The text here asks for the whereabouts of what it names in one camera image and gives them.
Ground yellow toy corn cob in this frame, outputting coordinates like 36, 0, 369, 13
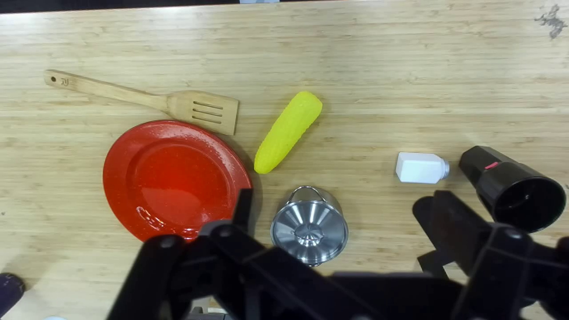
255, 90, 324, 173

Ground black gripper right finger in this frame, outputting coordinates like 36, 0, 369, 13
413, 189, 569, 320

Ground dark blue water bottle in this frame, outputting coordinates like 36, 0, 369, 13
0, 271, 27, 316

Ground small white block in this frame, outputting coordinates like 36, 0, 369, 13
395, 152, 450, 184

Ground wooden slotted spatula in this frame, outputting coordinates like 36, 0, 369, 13
47, 69, 241, 134

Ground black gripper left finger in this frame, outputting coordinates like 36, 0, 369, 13
107, 186, 381, 320

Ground shiny steel pot lid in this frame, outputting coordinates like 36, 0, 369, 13
271, 184, 349, 266

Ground black plastic cup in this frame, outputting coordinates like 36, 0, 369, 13
459, 145, 568, 232

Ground red round plate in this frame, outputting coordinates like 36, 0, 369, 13
104, 120, 253, 241

